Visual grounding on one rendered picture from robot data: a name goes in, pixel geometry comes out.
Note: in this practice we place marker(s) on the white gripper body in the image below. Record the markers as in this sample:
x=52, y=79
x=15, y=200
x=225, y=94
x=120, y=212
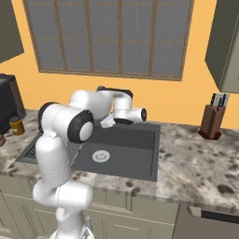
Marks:
x=107, y=121

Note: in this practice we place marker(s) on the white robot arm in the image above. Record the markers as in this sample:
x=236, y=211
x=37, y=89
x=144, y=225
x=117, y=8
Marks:
x=53, y=155

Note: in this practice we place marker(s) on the dark grey sink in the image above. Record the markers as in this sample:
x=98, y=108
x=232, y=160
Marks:
x=130, y=146

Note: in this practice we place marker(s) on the silver sink drain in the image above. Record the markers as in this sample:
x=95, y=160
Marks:
x=100, y=156

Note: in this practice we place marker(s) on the brown framed window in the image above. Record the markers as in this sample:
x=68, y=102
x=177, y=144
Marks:
x=109, y=34

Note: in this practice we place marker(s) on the amber jar with black lid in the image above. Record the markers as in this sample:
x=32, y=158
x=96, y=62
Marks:
x=17, y=126

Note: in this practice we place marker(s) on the olive grey drawer front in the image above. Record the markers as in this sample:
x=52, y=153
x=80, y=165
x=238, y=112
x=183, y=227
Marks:
x=152, y=203

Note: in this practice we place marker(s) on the black coffee machine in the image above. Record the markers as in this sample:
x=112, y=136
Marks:
x=7, y=99

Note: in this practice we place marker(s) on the brown wooden knife block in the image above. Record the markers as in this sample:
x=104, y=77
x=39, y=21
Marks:
x=212, y=119

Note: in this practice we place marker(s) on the reddish brown round item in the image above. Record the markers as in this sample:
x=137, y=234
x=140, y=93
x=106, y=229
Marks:
x=2, y=140

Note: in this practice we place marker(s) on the olive grey cupboard door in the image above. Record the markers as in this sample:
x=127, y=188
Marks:
x=18, y=217
x=130, y=227

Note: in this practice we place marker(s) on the grey dishwasher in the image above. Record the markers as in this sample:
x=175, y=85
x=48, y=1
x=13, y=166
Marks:
x=202, y=228

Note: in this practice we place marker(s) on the olive grey wall cupboard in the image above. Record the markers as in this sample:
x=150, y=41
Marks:
x=224, y=40
x=7, y=28

